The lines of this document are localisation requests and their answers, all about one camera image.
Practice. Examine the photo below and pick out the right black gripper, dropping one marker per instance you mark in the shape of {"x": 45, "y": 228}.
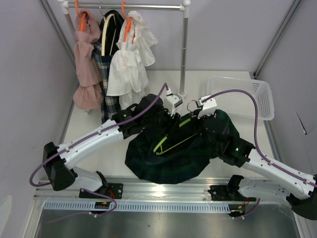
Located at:
{"x": 195, "y": 114}

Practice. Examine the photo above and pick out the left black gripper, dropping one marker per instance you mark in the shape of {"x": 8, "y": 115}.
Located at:
{"x": 171, "y": 127}

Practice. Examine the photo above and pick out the green plastic hanger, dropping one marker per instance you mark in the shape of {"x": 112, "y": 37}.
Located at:
{"x": 180, "y": 135}

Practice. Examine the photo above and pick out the green plaid skirt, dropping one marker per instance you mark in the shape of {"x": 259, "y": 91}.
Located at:
{"x": 179, "y": 166}

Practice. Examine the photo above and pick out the white ruffled skirt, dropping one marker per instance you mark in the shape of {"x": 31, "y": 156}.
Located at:
{"x": 128, "y": 78}

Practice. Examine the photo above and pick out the orange plastic hanger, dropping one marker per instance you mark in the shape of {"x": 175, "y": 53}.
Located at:
{"x": 128, "y": 22}

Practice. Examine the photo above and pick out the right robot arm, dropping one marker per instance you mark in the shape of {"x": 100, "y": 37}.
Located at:
{"x": 285, "y": 184}

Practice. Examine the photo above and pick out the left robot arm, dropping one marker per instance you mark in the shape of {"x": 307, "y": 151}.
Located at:
{"x": 61, "y": 161}

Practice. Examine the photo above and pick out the pink skirt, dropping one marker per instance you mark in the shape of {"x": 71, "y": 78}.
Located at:
{"x": 88, "y": 95}

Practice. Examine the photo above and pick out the navy plaid skirt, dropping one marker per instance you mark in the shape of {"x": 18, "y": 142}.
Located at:
{"x": 104, "y": 49}

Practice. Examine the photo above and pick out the orange hanger with pink skirt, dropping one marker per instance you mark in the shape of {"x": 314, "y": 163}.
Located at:
{"x": 81, "y": 16}

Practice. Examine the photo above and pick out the white plastic basket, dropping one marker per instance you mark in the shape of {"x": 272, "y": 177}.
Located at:
{"x": 239, "y": 104}

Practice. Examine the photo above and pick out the metal clothes rack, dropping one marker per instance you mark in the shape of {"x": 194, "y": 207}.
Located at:
{"x": 184, "y": 7}

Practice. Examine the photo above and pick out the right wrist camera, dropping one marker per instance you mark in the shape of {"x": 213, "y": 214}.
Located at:
{"x": 207, "y": 105}

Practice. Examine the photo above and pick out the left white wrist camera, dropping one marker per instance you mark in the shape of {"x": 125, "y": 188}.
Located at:
{"x": 171, "y": 102}

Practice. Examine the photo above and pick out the right black mount plate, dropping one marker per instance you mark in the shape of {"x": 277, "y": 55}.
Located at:
{"x": 227, "y": 193}

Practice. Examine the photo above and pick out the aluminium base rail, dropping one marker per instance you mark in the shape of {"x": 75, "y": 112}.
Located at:
{"x": 137, "y": 190}

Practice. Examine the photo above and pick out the slotted cable duct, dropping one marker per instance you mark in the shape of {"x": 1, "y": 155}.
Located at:
{"x": 137, "y": 207}

